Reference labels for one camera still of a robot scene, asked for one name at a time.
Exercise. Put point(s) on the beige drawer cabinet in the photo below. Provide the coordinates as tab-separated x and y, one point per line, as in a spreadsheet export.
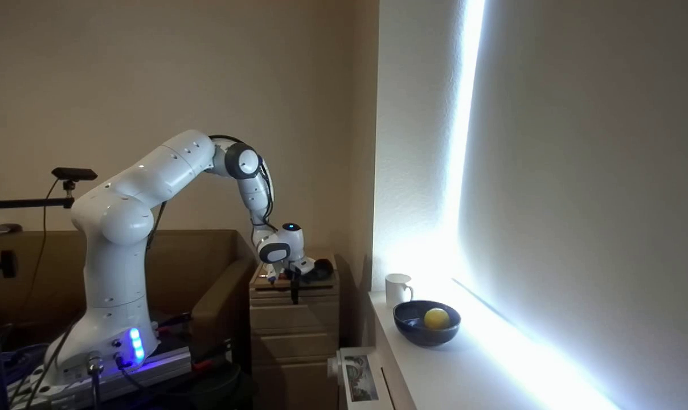
289	345

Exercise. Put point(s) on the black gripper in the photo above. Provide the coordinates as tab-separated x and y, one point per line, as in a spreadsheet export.
294	279

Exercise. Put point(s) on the robot base with blue lights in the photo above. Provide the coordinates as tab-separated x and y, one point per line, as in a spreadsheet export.
118	367

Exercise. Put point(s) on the brown wooden box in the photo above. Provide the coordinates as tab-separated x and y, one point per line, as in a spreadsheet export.
190	274

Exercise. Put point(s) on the small black round object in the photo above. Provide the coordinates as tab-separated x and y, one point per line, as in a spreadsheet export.
322	268

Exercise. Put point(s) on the white mug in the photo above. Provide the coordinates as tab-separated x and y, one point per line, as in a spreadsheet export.
397	289

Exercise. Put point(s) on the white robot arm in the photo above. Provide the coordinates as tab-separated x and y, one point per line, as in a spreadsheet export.
116	221

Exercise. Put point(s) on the yellow ball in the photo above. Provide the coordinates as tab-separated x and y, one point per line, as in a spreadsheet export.
436	318

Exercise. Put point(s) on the white roller blind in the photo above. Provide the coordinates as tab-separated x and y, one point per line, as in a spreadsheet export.
532	168

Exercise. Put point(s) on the dark blue bowl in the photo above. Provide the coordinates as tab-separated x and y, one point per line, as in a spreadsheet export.
407	318

